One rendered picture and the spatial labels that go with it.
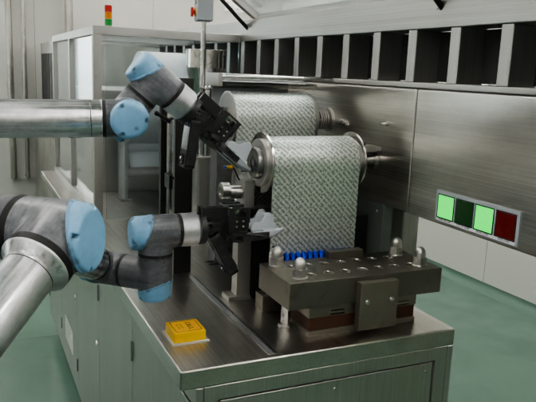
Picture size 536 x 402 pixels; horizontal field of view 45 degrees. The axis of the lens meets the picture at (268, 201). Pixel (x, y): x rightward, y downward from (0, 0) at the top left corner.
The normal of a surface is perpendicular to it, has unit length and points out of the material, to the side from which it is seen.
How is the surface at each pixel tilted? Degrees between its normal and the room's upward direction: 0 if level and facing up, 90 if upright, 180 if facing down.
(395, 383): 90
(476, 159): 90
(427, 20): 90
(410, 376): 90
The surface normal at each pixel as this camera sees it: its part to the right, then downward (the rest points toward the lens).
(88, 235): 0.98, 0.02
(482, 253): -0.91, 0.04
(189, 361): 0.04, -0.98
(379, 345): 0.41, 0.19
